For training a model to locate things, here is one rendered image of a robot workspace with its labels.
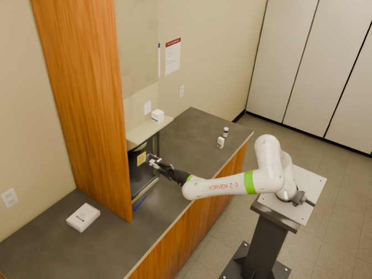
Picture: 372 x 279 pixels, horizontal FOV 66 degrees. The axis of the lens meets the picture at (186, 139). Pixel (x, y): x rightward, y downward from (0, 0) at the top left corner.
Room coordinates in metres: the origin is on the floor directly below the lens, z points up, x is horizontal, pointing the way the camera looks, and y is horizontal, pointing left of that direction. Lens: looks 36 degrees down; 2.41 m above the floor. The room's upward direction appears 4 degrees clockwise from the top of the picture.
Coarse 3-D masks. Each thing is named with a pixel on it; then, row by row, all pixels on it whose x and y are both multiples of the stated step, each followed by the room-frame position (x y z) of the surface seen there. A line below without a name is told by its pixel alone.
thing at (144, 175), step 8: (152, 136) 1.42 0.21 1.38; (144, 144) 1.36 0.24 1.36; (152, 144) 1.42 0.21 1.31; (128, 152) 1.24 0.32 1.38; (136, 152) 1.29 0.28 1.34; (152, 152) 1.42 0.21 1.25; (128, 160) 1.24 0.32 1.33; (136, 160) 1.29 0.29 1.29; (136, 168) 1.29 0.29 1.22; (144, 168) 1.35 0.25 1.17; (152, 168) 1.41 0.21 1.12; (136, 176) 1.28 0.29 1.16; (144, 176) 1.35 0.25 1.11; (152, 176) 1.41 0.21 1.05; (136, 184) 1.28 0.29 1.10; (144, 184) 1.34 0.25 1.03; (136, 192) 1.28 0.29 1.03
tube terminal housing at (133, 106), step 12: (156, 84) 1.47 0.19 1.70; (132, 96) 1.31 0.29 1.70; (144, 96) 1.39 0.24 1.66; (156, 96) 1.47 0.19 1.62; (132, 108) 1.30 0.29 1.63; (156, 108) 1.47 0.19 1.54; (132, 120) 1.30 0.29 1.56; (144, 120) 1.38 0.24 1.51; (156, 180) 1.47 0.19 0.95; (144, 192) 1.36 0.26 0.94
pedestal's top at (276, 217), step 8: (256, 200) 1.36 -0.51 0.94; (256, 208) 1.29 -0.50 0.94; (264, 208) 1.29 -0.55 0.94; (264, 216) 1.25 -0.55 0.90; (272, 216) 1.23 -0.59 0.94; (280, 216) 1.23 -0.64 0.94; (280, 224) 1.19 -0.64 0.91; (288, 224) 1.17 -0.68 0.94; (296, 224) 1.18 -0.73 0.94; (296, 232) 1.13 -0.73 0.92
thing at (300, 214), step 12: (300, 168) 1.45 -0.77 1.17; (300, 180) 1.39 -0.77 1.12; (312, 180) 1.37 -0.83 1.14; (324, 180) 1.36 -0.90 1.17; (312, 192) 1.31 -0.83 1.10; (264, 204) 1.32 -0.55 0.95; (276, 204) 1.30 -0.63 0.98; (288, 204) 1.28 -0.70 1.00; (300, 204) 1.27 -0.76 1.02; (288, 216) 1.23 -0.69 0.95; (300, 216) 1.21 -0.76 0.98
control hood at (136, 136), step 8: (168, 120) 1.40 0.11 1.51; (136, 128) 1.30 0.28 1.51; (144, 128) 1.30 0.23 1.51; (152, 128) 1.31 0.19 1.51; (160, 128) 1.32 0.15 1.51; (128, 136) 1.22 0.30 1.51; (136, 136) 1.23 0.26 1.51; (144, 136) 1.23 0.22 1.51; (128, 144) 1.19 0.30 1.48; (136, 144) 1.16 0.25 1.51
